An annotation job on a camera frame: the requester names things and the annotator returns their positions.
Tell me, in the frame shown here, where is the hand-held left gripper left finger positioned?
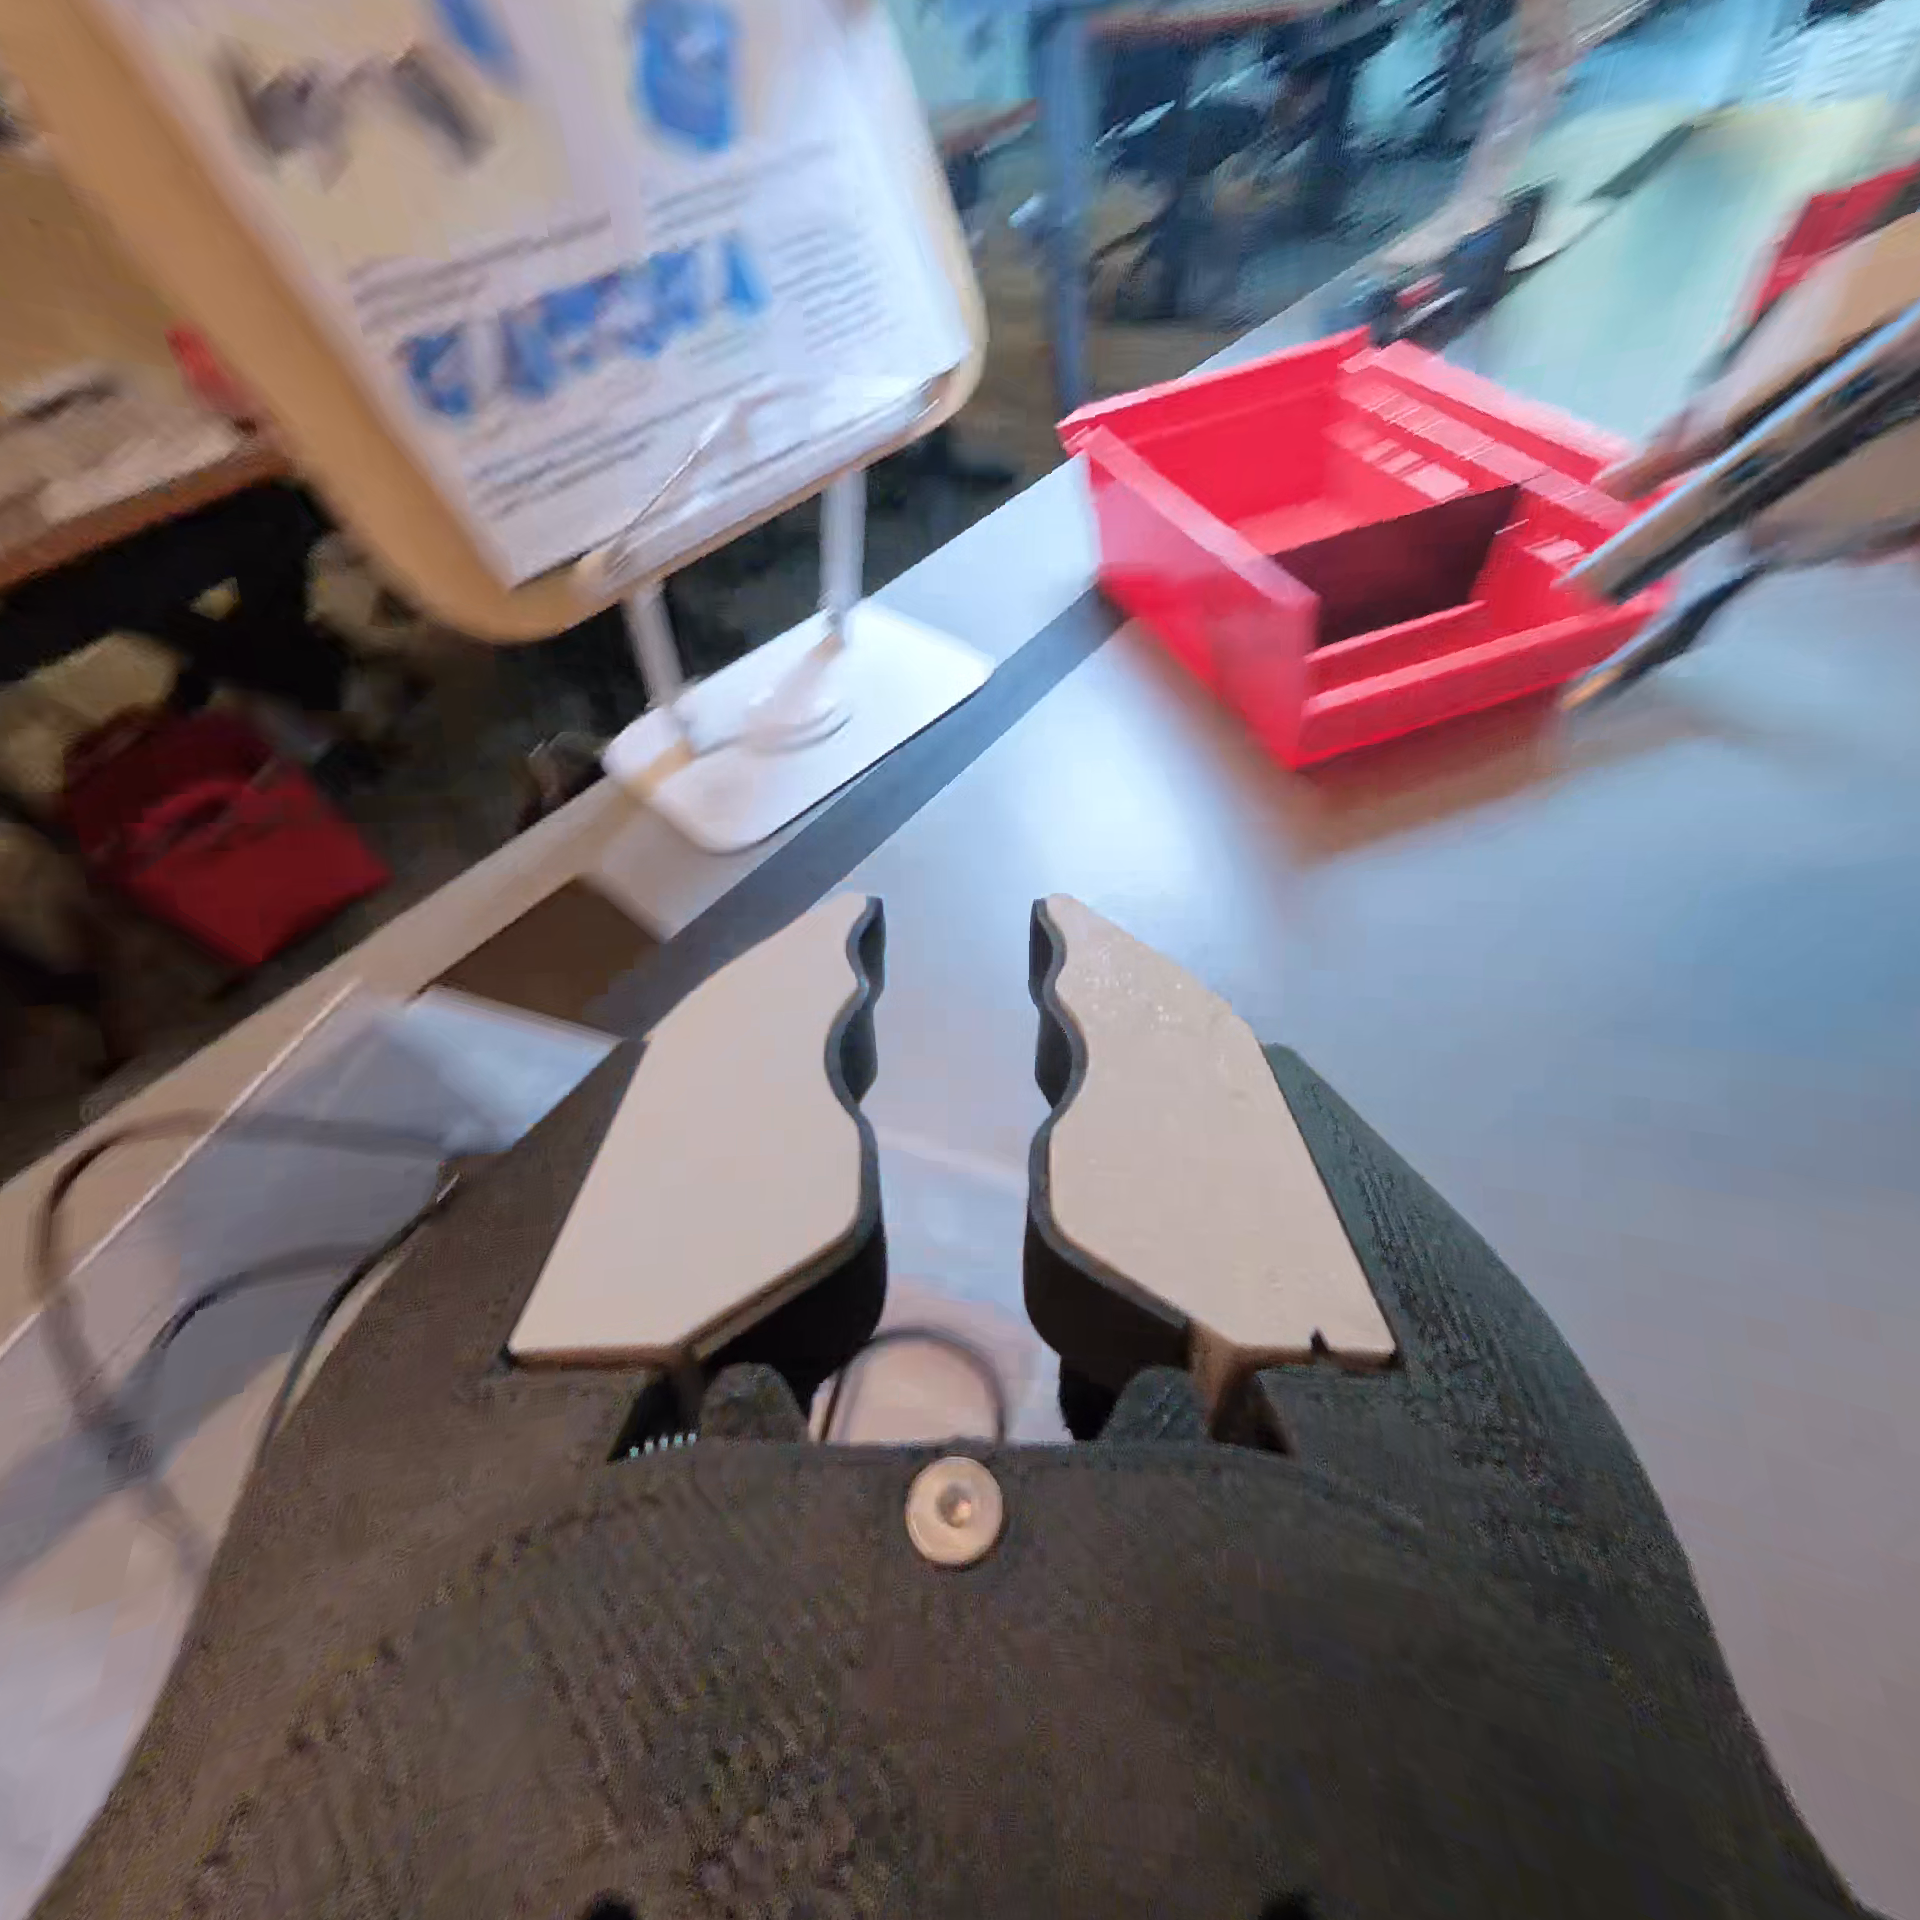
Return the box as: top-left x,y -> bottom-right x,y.
507,892 -> 891,1404

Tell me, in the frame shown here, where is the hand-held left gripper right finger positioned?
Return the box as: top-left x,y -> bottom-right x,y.
1023,897 -> 1403,1435

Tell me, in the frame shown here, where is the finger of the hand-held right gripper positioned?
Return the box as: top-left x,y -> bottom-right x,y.
1595,214 -> 1920,505
1742,431 -> 1920,575

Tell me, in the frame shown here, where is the grey slim USB hub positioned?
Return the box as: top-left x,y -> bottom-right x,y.
1547,307 -> 1920,606

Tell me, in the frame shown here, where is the clear plastic bin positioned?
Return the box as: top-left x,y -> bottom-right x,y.
0,984 -> 639,1590

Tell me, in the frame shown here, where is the red plastic bin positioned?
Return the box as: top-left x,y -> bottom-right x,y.
1742,162 -> 1920,319
1054,326 -> 1679,771

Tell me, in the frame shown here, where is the black hub cable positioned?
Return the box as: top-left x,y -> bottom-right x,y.
30,1112 -> 459,1500

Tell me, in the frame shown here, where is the black bin divider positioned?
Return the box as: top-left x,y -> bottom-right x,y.
1272,486 -> 1523,646

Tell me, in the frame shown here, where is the grey panel on stand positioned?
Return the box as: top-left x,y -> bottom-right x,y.
1033,0 -> 1109,414

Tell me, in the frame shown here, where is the instruction sheet on stand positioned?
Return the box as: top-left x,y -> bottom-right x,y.
0,0 -> 1000,857

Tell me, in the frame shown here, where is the wooden background table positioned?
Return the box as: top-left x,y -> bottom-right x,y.
0,435 -> 287,593

